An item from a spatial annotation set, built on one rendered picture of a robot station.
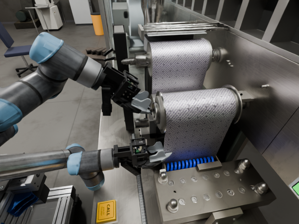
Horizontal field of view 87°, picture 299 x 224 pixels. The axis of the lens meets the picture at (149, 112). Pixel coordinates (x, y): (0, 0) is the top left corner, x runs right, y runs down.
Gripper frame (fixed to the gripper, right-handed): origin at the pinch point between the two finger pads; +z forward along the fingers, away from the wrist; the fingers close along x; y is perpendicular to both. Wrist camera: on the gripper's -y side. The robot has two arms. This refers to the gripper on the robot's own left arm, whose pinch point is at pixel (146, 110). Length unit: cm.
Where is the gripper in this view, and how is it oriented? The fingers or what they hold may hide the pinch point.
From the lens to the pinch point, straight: 56.0
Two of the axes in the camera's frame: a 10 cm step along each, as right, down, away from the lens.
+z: 7.6, 4.0, 5.1
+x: -1.7, -6.4, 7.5
